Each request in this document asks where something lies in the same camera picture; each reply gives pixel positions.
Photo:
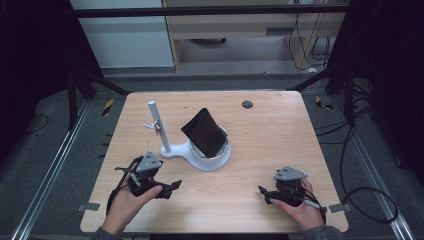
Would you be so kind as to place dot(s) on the yellow black striped tape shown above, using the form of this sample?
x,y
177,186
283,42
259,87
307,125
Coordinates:
x,y
107,106
321,102

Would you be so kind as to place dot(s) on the black metal stand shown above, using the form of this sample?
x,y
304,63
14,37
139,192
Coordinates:
x,y
348,96
72,100

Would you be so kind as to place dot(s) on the white key stand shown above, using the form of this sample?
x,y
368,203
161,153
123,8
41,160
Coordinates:
x,y
161,133

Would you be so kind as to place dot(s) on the white cabinet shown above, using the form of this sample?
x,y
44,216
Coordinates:
x,y
126,40

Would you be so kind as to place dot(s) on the black leather wallet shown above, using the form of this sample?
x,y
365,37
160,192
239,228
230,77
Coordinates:
x,y
205,131

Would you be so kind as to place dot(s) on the light wooden desk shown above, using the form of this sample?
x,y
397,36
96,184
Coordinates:
x,y
233,25

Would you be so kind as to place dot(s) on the dark curtain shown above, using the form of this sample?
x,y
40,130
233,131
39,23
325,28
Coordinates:
x,y
393,66
30,66

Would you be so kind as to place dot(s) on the person's right hand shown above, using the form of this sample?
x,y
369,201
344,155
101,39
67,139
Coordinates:
x,y
305,215

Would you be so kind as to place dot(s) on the metal floor rail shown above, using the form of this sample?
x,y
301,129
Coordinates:
x,y
376,173
50,170

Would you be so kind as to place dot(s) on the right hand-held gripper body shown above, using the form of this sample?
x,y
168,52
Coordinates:
x,y
289,186

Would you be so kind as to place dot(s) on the grey tape strip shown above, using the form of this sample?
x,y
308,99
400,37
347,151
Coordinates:
x,y
340,208
89,207

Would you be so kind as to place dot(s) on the black horizontal frame bar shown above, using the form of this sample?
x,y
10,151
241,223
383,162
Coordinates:
x,y
200,11

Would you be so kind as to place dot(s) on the grey round table grommet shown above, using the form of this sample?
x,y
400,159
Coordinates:
x,y
247,104

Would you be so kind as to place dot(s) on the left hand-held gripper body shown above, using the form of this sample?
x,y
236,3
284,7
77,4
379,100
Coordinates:
x,y
148,166

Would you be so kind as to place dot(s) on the white bowl silver rim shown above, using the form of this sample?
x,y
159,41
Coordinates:
x,y
195,150

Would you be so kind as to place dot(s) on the person's left hand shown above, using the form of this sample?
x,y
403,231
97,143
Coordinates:
x,y
128,208

